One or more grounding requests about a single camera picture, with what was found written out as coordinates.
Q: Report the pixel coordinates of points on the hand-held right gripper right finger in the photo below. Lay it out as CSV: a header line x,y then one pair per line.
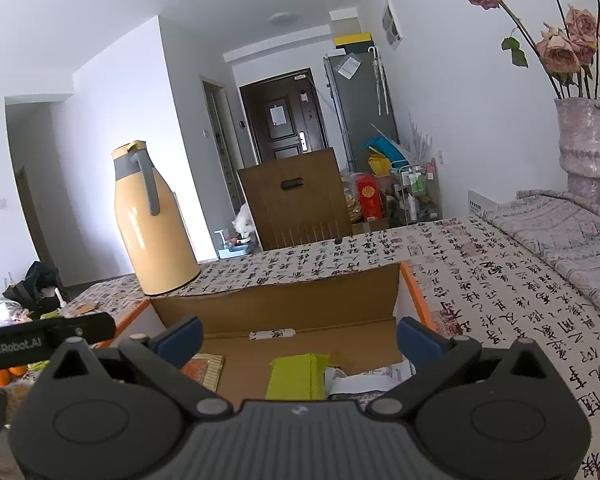
x,y
420,342

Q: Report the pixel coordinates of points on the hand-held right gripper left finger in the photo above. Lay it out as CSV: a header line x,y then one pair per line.
x,y
180,342

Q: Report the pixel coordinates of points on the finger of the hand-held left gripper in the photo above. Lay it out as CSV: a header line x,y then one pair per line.
x,y
82,329

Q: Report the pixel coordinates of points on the orange snack box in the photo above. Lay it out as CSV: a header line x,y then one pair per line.
x,y
205,370

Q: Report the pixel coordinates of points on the white cracker packet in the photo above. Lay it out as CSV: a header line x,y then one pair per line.
x,y
365,385

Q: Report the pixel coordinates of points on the red pumpkin-print cardboard box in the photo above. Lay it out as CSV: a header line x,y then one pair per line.
x,y
300,310

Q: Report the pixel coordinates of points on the orange fruit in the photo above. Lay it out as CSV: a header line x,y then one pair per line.
x,y
11,373

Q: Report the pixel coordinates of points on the white plastic bag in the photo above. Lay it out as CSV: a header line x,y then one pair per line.
x,y
10,310

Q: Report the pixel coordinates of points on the black bag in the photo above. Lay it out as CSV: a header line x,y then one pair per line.
x,y
37,282

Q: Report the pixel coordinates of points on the calligraphy printed tablecloth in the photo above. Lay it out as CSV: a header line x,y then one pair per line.
x,y
480,285

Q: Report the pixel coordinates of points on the blue pet feeder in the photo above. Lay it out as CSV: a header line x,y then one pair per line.
x,y
232,249

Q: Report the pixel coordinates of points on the yellow thermos jug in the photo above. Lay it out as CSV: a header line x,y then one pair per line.
x,y
150,230

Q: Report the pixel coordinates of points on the white dog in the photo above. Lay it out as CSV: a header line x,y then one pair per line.
x,y
245,225

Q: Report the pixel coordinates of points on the white radiator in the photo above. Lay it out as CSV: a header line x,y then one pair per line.
x,y
481,204

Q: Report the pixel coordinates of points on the red gift box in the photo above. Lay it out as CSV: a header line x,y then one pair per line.
x,y
369,197

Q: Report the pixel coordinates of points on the grey patterned folded cloth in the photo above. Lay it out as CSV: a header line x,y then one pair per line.
x,y
570,245

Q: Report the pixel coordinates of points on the yellow bag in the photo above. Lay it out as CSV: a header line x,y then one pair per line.
x,y
379,165

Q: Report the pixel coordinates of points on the blue plastic bin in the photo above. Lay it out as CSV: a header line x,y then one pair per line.
x,y
385,147

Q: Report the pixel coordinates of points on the grey refrigerator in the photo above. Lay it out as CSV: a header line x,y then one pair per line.
x,y
365,110

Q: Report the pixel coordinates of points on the dark brown door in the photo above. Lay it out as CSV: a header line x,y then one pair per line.
x,y
285,120

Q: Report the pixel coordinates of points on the pink textured vase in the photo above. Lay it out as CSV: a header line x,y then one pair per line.
x,y
585,150

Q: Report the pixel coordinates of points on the white folded umbrella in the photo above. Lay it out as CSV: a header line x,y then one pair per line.
x,y
381,85

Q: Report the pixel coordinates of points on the paper sheet on refrigerator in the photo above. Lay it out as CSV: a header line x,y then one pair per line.
x,y
350,67

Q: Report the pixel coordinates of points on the yellow flat box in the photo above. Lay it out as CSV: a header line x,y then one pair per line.
x,y
352,39

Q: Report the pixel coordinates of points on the tan cardboard carton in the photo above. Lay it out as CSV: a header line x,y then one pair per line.
x,y
345,22

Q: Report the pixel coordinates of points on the dried pink roses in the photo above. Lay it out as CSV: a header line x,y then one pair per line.
x,y
565,45

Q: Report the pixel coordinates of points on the round ceiling light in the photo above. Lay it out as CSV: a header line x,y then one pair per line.
x,y
283,18

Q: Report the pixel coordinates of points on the white wall panel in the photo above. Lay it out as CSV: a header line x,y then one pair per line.
x,y
392,25

